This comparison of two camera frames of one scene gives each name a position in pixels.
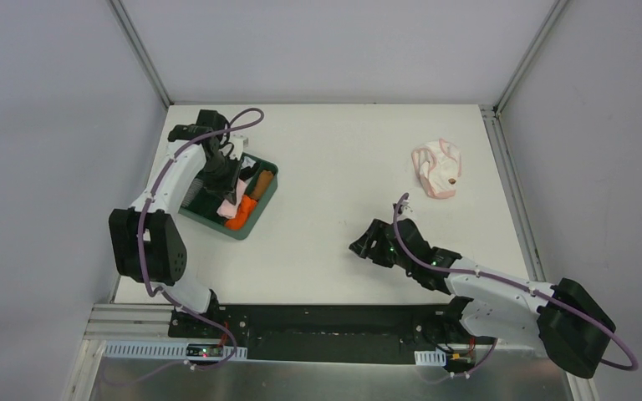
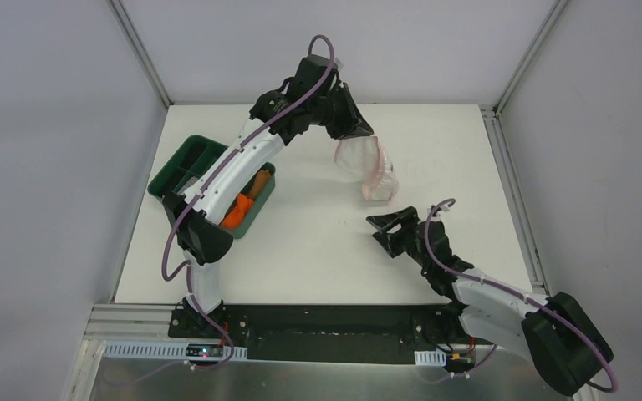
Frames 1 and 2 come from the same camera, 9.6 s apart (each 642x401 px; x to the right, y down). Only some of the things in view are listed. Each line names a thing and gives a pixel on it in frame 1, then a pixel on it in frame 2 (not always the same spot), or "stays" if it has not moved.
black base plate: (337, 333) stays
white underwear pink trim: (438, 164) -> (365, 160)
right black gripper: (380, 243) -> (411, 235)
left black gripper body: (220, 174) -> (349, 119)
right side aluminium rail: (513, 190) stays
